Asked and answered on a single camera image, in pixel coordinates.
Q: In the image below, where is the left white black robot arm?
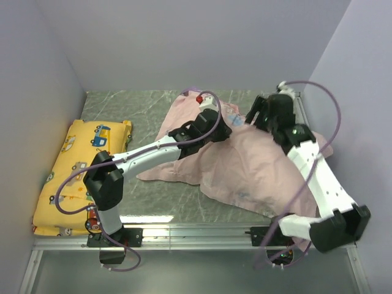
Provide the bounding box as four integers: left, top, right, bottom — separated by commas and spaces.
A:
83, 109, 232, 246

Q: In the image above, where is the aluminium rail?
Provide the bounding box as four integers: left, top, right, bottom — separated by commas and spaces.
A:
32, 223, 269, 251
293, 92, 309, 125

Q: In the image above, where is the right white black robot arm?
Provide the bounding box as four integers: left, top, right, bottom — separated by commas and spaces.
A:
245, 91, 371, 253

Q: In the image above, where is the yellow car print pillow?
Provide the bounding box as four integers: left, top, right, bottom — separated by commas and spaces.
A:
32, 119, 132, 236

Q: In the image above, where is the purple princess print pillowcase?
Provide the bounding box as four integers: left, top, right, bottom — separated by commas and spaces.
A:
137, 87, 334, 246

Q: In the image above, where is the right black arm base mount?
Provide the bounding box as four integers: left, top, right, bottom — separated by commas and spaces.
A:
247, 226, 304, 267

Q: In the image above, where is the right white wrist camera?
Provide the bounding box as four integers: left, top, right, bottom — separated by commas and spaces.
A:
276, 81, 298, 100

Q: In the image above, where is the front aluminium rail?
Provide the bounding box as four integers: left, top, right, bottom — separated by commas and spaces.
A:
32, 223, 269, 251

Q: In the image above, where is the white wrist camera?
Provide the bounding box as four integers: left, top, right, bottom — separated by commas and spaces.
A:
196, 94, 219, 113
276, 81, 298, 100

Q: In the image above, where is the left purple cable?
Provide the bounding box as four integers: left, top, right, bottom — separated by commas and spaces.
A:
56, 87, 221, 272

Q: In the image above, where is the right side aluminium rail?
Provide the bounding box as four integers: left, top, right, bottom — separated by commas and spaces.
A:
293, 92, 309, 125

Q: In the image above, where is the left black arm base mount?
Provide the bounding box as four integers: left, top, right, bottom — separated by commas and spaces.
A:
86, 228, 143, 272

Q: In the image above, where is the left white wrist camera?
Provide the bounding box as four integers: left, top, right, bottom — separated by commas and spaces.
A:
196, 94, 219, 113

